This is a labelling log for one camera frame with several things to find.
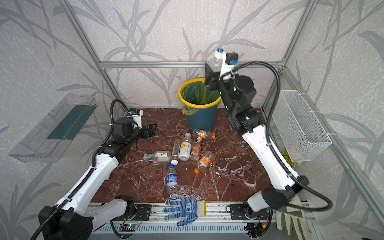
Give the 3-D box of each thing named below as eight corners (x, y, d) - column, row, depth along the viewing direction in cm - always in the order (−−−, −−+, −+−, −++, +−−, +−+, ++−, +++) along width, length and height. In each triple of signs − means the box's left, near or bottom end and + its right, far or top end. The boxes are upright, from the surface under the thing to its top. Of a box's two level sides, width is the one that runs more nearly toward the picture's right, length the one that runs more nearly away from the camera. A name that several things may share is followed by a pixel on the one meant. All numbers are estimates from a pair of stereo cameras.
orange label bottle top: (192, 139, 103) (192, 135, 99) (192, 132, 107) (192, 128, 103) (215, 139, 103) (215, 135, 99) (214, 132, 107) (215, 128, 103)
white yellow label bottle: (180, 161, 94) (179, 156, 88) (182, 136, 106) (181, 130, 101) (190, 161, 94) (189, 156, 88) (191, 136, 106) (191, 130, 101)
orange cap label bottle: (194, 173, 89) (193, 169, 84) (205, 152, 97) (206, 148, 93) (202, 177, 87) (202, 174, 83) (213, 156, 96) (214, 152, 91)
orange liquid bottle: (190, 159, 93) (190, 155, 89) (196, 139, 103) (195, 135, 99) (198, 161, 93) (198, 157, 89) (203, 141, 102) (203, 136, 98)
